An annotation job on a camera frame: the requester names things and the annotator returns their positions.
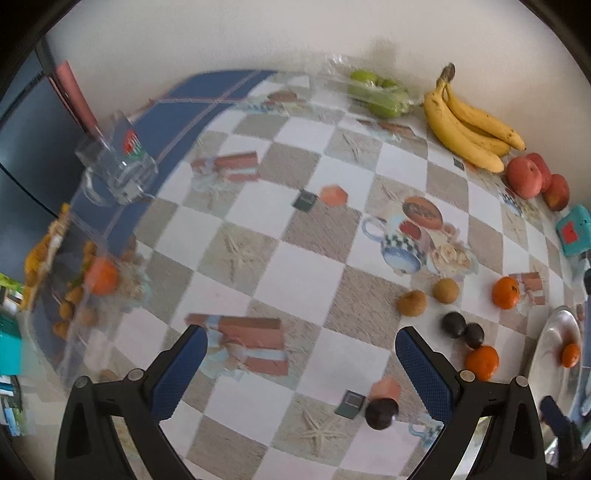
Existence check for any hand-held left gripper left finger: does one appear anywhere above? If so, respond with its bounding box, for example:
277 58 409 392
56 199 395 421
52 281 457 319
55 324 208 480

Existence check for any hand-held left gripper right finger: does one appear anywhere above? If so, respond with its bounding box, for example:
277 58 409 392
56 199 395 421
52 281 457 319
396 326 548 480

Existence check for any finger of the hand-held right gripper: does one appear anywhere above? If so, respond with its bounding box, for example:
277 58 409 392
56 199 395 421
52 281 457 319
539 395 566 428

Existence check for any dark plum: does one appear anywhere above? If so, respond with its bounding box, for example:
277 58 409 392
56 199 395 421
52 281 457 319
441 311 467 339
463 323 485 350
365 398 399 431

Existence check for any steel bowl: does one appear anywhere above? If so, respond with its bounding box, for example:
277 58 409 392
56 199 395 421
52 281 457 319
526 305 587 467

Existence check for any brown kiwi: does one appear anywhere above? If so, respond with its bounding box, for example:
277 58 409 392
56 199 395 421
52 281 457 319
433 278 460 304
397 290 428 317

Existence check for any clear plastic bag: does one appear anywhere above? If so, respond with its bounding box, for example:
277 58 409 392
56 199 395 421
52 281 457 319
318 53 423 121

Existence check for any clear container with snacks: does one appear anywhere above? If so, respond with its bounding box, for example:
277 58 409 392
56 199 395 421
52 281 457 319
23 203 139 384

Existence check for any checkered printed tablecloth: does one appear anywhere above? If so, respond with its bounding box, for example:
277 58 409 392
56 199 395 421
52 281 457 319
28 69 587 480

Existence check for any teal box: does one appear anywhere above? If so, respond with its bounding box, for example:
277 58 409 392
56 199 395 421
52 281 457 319
0 314 23 374

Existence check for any colourful printed packet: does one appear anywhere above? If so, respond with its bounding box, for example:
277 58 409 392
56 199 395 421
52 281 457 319
0 272 25 315
0 374 24 437

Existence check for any teal plastic container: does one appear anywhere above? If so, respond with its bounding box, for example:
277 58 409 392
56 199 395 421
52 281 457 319
555 204 591 257

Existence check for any clear glass mug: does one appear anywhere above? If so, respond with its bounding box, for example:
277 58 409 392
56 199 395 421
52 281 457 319
74 110 160 206

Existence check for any red apple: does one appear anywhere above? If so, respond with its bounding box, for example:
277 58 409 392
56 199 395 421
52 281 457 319
526 152 553 192
505 156 544 200
541 174 571 212

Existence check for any bunch of yellow bananas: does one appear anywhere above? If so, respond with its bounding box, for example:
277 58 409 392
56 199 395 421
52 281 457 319
422 64 527 174

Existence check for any pink bar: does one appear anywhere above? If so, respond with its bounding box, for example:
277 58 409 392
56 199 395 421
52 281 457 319
55 61 100 139

